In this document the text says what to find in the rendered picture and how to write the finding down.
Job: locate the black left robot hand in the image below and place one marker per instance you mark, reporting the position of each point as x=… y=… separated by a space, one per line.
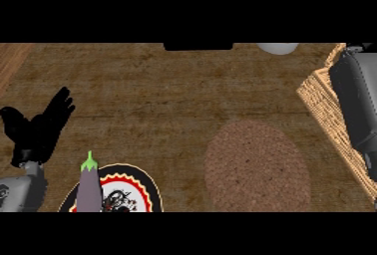
x=42 y=127

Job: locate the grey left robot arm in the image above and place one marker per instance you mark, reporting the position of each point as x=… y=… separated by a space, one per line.
x=19 y=194

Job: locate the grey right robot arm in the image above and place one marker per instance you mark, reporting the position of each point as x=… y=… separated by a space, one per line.
x=356 y=99

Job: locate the brown woven oval placemat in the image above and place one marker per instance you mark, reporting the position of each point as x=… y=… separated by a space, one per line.
x=255 y=167

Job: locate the tan wicker basket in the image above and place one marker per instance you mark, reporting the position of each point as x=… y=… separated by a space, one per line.
x=326 y=109

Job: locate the purple eggplant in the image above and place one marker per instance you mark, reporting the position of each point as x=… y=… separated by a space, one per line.
x=88 y=194

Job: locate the black patterned plate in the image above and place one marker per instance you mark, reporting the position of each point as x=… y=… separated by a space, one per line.
x=130 y=191

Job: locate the white rounded object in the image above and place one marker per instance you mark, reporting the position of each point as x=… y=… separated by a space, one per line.
x=277 y=48

